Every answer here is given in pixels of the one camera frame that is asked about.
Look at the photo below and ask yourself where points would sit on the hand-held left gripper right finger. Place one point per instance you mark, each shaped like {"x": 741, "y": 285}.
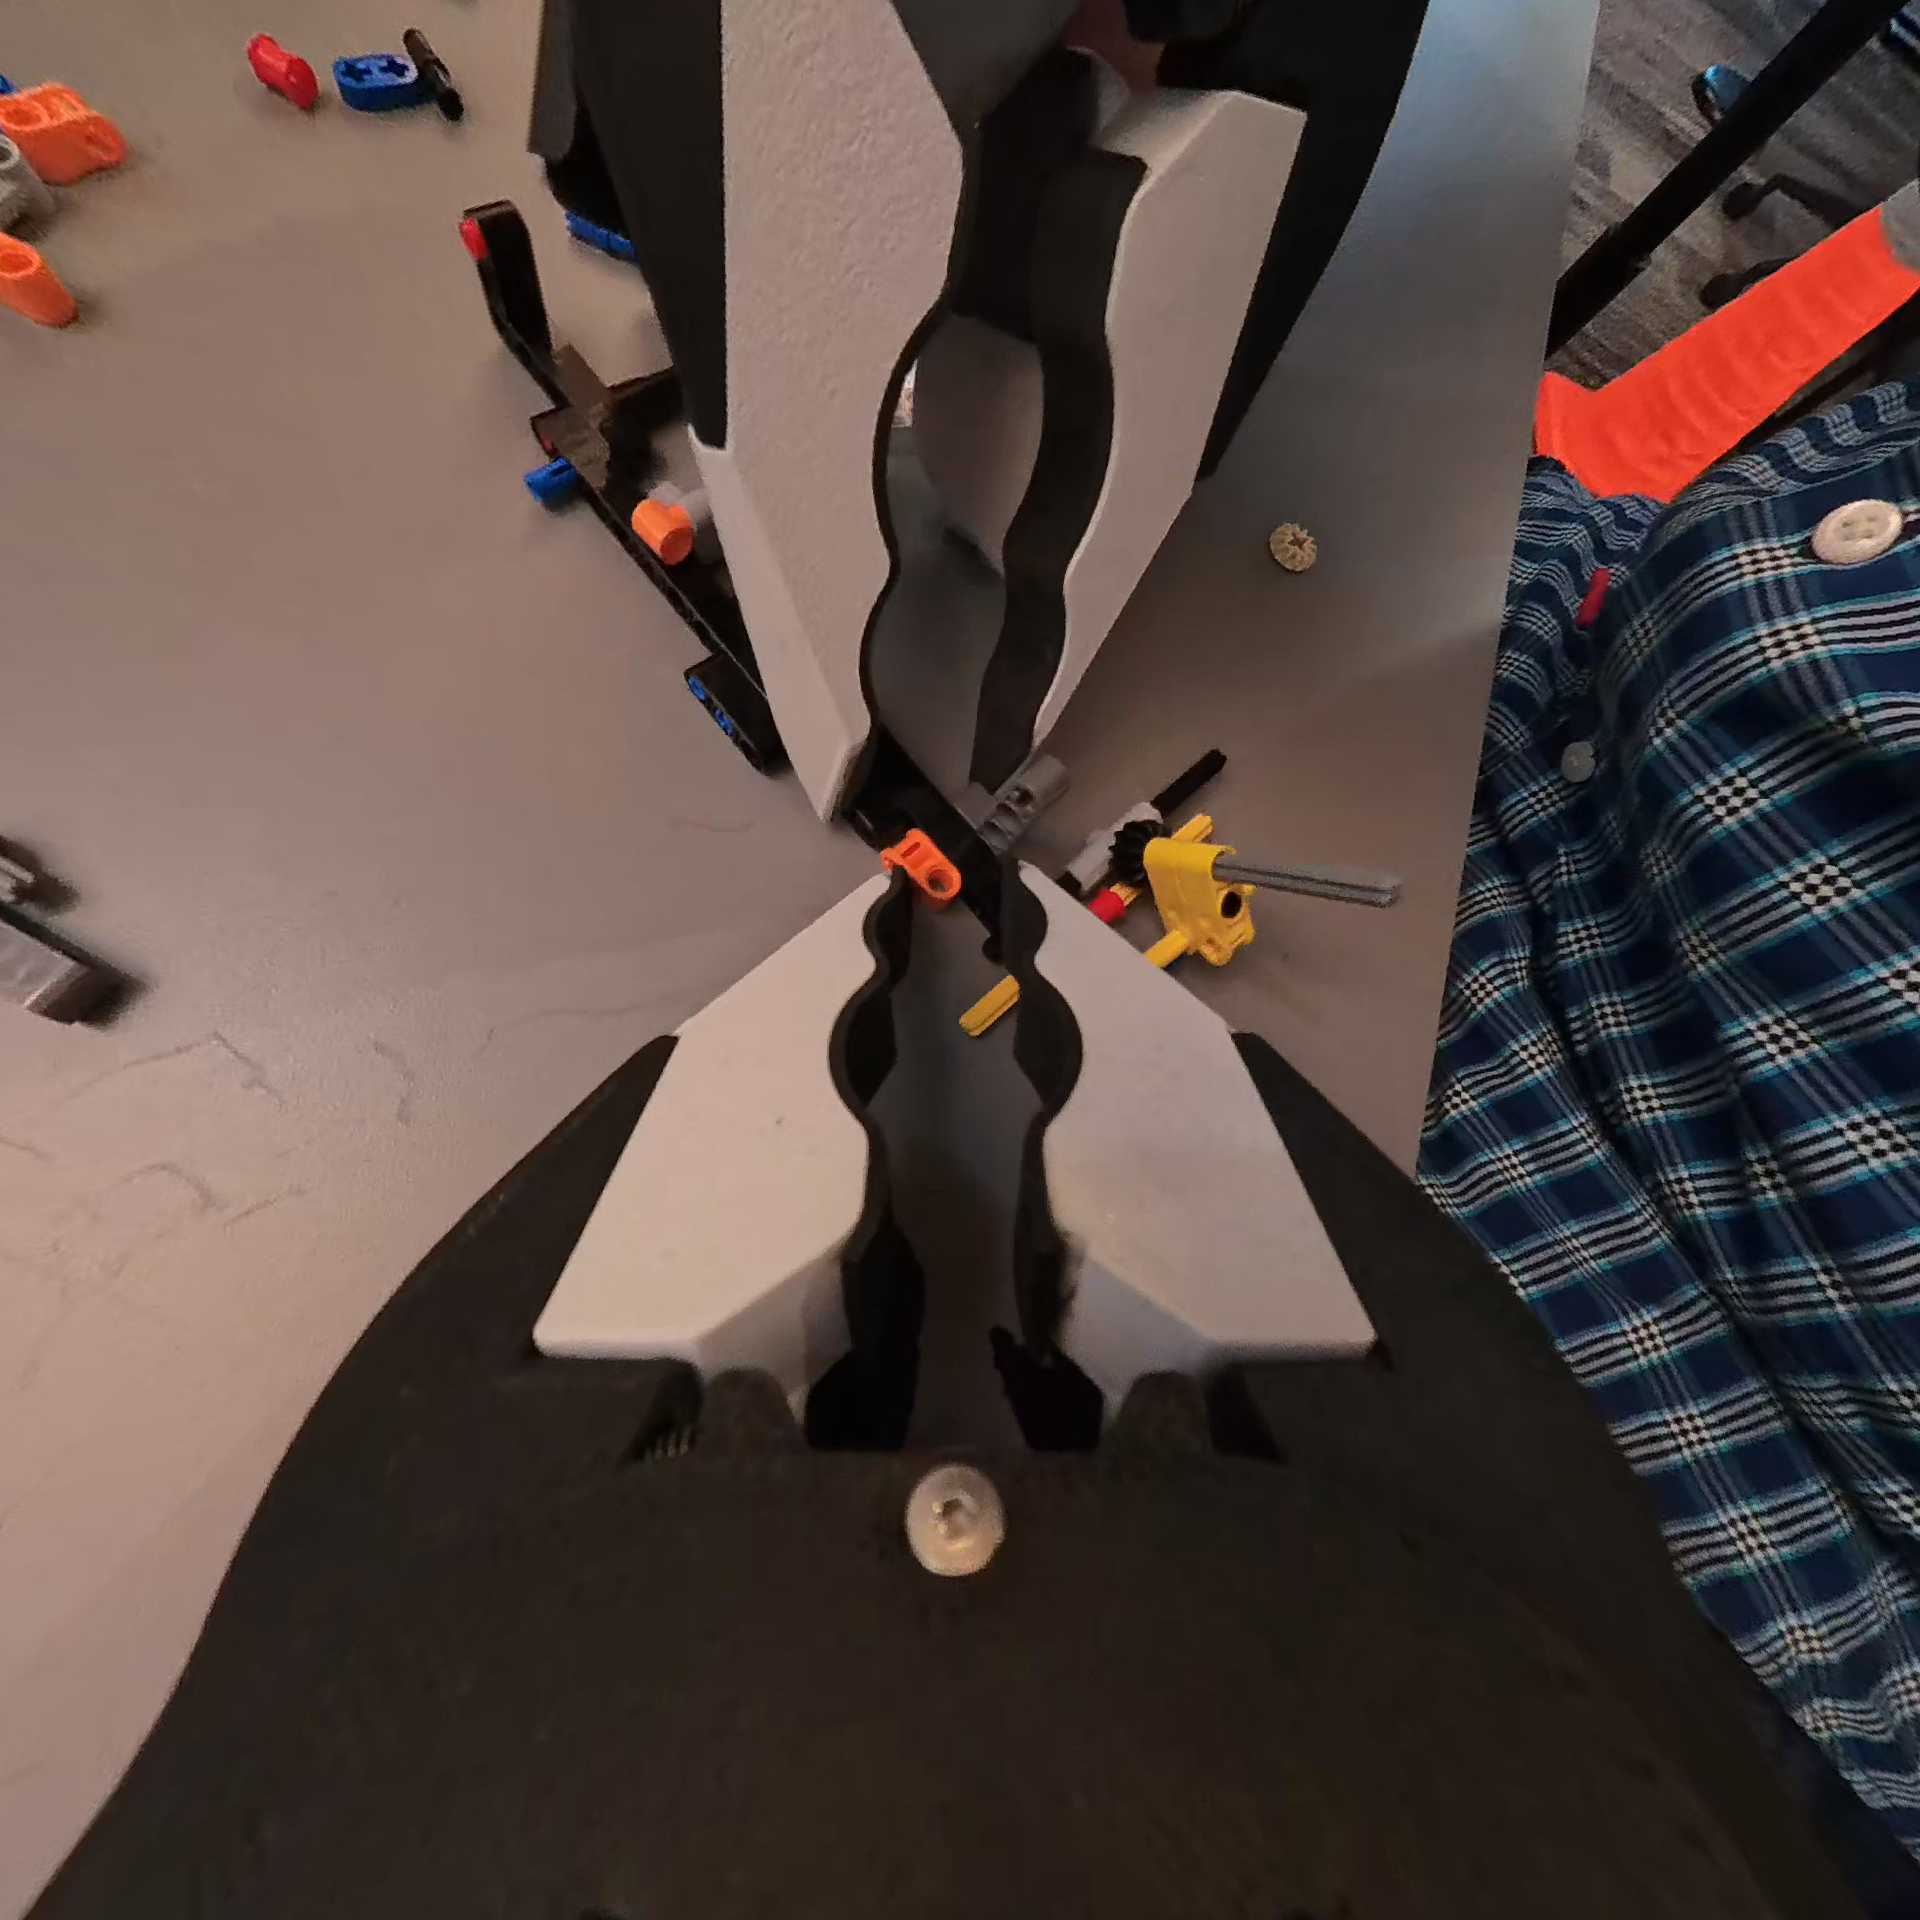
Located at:
{"x": 1201, "y": 1200}

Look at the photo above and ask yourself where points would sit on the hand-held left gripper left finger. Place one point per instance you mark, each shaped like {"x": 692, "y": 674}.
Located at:
{"x": 705, "y": 1200}

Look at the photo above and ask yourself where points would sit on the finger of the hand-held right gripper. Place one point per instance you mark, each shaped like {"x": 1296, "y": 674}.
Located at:
{"x": 1171, "y": 375}
{"x": 811, "y": 375}

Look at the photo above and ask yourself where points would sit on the black lego frame assembly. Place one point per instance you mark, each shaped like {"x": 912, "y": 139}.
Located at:
{"x": 593, "y": 422}

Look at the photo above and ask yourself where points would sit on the yellow lego pin connector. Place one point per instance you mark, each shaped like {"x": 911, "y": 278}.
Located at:
{"x": 1195, "y": 898}

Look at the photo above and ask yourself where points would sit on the grey lego axle connector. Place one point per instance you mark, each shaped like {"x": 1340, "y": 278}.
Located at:
{"x": 1091, "y": 867}

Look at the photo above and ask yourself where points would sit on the dark grey lego beam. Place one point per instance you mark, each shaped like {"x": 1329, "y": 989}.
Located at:
{"x": 1027, "y": 799}

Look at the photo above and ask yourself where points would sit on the small tan lego gear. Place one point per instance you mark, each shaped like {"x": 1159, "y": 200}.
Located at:
{"x": 1292, "y": 548}

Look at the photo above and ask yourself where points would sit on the short black lego pin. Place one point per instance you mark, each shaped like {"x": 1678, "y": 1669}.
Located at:
{"x": 435, "y": 71}

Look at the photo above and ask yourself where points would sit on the red lego pin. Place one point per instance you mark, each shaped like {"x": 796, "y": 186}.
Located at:
{"x": 283, "y": 71}

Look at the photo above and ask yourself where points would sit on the orange lego connector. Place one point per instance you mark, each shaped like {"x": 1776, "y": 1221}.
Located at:
{"x": 63, "y": 134}
{"x": 32, "y": 282}

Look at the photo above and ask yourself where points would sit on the grey lego tube connector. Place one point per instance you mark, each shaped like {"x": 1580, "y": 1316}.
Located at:
{"x": 15, "y": 184}

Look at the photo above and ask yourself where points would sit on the grey lego liftarm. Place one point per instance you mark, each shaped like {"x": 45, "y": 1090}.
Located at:
{"x": 54, "y": 973}

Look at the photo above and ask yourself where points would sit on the dark grey lego pin connector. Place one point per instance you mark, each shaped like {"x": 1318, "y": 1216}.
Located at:
{"x": 28, "y": 875}

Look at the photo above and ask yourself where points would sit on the person's torso in plaid shirt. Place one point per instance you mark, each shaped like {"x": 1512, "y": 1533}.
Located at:
{"x": 1694, "y": 1051}

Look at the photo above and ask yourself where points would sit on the orange cloth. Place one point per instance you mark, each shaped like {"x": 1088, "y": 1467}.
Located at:
{"x": 1725, "y": 375}

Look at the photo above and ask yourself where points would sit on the black metal bar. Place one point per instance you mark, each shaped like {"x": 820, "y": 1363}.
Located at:
{"x": 1725, "y": 135}

